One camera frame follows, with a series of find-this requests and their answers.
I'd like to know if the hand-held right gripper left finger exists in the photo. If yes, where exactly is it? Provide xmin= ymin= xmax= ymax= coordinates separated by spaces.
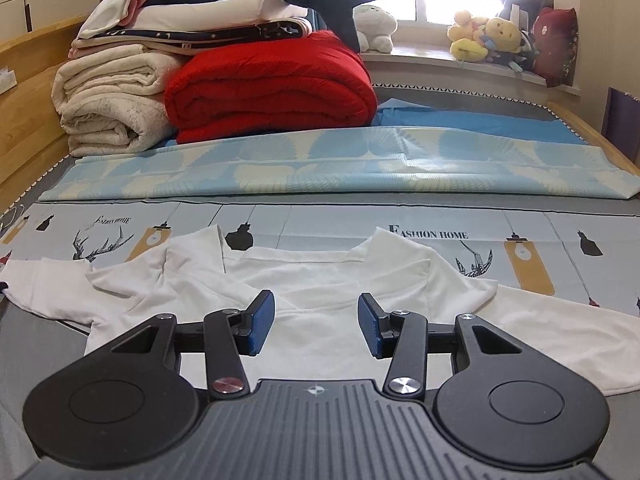
xmin=102 ymin=289 xmax=277 ymax=402

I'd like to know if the cream folded quilt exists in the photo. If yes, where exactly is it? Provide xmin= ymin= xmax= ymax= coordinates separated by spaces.
xmin=51 ymin=44 xmax=188 ymax=157

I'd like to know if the purple paper bag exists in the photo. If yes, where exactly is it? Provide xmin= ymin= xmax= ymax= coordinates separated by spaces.
xmin=602 ymin=87 xmax=640 ymax=151

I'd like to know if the red folded blanket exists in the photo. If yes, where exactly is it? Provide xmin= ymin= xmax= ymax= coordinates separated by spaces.
xmin=164 ymin=30 xmax=377 ymax=145

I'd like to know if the light blue patterned sheet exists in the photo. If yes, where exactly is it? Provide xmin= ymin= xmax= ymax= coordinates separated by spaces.
xmin=37 ymin=127 xmax=640 ymax=203

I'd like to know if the plain blue sheet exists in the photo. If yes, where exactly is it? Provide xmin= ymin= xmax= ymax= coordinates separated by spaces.
xmin=372 ymin=97 xmax=591 ymax=146

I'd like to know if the white and pink cloth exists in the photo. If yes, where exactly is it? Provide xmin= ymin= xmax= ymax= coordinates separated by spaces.
xmin=67 ymin=0 xmax=153 ymax=58

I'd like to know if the navy star-print blanket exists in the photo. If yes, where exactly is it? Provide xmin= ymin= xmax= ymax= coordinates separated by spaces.
xmin=75 ymin=17 xmax=311 ymax=56

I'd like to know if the white plush toy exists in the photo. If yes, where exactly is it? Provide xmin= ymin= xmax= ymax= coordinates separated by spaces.
xmin=352 ymin=5 xmax=398 ymax=53

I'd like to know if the white folded sheet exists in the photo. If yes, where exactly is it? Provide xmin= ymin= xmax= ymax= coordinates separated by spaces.
xmin=132 ymin=0 xmax=308 ymax=31

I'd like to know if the white long-sleeve shirt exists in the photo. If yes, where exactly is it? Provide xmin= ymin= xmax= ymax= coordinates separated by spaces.
xmin=0 ymin=225 xmax=640 ymax=398

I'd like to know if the pale yellow plush toy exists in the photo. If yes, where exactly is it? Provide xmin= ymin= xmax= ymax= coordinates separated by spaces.
xmin=447 ymin=10 xmax=488 ymax=63

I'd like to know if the dark red cushion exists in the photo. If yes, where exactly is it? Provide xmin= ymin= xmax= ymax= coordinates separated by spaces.
xmin=531 ymin=6 xmax=580 ymax=88

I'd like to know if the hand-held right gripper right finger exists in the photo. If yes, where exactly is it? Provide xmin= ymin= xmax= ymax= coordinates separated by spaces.
xmin=357 ymin=292 xmax=537 ymax=402

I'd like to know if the yellow-headed plush doll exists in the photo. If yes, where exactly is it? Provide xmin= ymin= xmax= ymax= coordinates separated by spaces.
xmin=480 ymin=17 xmax=538 ymax=73

